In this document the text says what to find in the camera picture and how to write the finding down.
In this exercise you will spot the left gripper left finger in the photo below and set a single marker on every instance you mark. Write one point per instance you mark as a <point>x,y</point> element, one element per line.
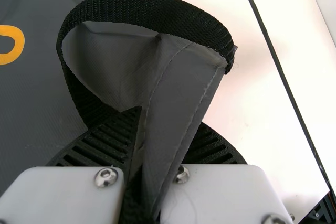
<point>65,195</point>

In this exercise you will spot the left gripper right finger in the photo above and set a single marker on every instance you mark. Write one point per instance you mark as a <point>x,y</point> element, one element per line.
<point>223,195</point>

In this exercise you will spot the black strip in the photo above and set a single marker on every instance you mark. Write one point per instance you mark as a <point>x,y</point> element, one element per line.
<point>309,140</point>

